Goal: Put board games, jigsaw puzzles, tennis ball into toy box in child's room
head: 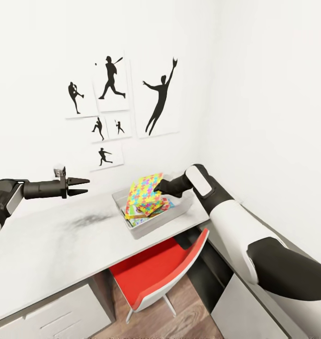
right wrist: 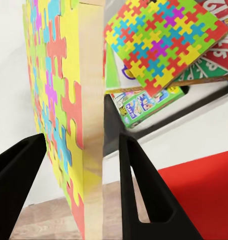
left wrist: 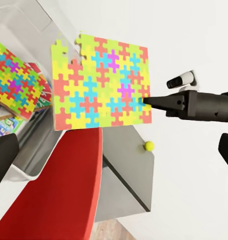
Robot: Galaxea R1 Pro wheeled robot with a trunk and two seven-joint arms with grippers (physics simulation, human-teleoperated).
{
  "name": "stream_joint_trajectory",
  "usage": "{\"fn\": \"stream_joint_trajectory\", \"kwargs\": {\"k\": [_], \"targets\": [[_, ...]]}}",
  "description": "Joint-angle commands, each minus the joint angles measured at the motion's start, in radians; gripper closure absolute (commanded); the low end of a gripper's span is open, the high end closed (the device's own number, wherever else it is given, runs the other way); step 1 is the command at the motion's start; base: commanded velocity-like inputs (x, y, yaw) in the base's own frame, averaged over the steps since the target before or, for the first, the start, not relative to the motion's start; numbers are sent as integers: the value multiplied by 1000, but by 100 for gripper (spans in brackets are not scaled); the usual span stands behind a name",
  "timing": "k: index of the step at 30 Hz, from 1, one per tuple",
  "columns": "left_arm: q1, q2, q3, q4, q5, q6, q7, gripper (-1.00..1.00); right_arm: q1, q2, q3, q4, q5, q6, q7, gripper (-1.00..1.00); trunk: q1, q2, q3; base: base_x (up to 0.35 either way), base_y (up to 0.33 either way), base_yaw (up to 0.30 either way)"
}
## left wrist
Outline toy box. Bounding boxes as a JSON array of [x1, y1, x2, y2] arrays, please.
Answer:
[[0, 0, 83, 183]]

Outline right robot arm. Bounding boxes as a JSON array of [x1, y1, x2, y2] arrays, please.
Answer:
[[143, 70, 228, 123]]

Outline tennis ball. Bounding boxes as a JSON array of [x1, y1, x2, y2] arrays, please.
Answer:
[[144, 141, 155, 152]]

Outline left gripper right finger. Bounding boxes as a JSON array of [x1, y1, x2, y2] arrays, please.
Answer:
[[218, 133, 228, 164]]

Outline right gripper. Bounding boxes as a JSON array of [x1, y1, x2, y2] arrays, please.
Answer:
[[143, 89, 219, 122]]

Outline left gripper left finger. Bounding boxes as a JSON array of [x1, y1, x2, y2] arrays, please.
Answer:
[[0, 133, 20, 183]]

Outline jigsaw puzzle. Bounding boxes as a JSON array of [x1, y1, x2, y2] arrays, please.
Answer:
[[0, 43, 46, 121], [50, 33, 152, 131]]

